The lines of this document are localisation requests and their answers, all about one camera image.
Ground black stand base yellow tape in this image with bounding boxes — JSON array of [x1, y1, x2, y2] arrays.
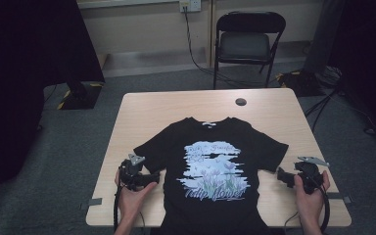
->
[[275, 70, 327, 98], [56, 81, 105, 111]]

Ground black floor cables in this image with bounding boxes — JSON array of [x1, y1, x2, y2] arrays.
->
[[304, 65, 376, 136]]

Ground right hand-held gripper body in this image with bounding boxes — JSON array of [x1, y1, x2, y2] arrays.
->
[[293, 156, 330, 196]]

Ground black printed t-shirt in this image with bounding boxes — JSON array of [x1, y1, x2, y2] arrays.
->
[[133, 116, 290, 235]]

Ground dark grey curtain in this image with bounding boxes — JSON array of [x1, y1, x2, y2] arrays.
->
[[302, 0, 376, 138]]

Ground black folding chair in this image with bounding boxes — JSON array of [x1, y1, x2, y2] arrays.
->
[[212, 11, 288, 90]]

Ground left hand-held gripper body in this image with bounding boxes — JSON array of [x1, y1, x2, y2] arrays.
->
[[118, 153, 147, 192]]

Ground white wall outlet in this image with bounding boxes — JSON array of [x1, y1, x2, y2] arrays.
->
[[179, 0, 203, 14]]

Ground black curtain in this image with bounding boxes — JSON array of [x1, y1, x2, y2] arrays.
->
[[0, 0, 106, 219]]

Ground person's right hand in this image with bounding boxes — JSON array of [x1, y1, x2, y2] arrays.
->
[[293, 179, 332, 224]]

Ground thick black gripper cable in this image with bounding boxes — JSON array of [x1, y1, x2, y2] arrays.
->
[[318, 184, 331, 234], [113, 185, 123, 233]]

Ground thin black cable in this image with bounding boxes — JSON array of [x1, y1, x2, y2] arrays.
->
[[283, 211, 300, 235], [138, 211, 147, 235]]

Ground grey tape piece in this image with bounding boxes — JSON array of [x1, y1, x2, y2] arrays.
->
[[326, 191, 353, 205], [79, 197, 104, 211]]

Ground person's left hand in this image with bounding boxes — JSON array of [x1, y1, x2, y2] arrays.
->
[[114, 169, 160, 220]]

